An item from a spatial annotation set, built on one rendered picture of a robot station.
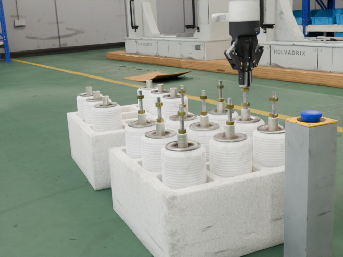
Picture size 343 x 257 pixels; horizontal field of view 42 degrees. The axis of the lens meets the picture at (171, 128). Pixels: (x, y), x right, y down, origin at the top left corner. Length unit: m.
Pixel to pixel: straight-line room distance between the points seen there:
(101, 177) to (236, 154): 0.57
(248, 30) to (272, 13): 2.65
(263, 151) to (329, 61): 2.23
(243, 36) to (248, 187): 0.37
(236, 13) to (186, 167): 0.40
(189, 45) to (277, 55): 1.16
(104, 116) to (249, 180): 0.60
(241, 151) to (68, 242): 0.48
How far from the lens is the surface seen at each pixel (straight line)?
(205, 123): 1.09
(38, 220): 1.29
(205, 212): 0.94
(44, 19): 7.29
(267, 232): 1.05
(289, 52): 3.46
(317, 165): 0.89
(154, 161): 1.03
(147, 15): 5.41
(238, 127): 1.13
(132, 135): 1.13
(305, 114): 0.88
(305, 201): 0.91
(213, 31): 4.27
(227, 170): 0.98
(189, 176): 0.93
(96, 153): 1.40
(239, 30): 1.10
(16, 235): 1.23
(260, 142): 1.04
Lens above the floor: 0.53
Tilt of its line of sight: 14 degrees down
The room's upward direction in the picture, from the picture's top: 3 degrees counter-clockwise
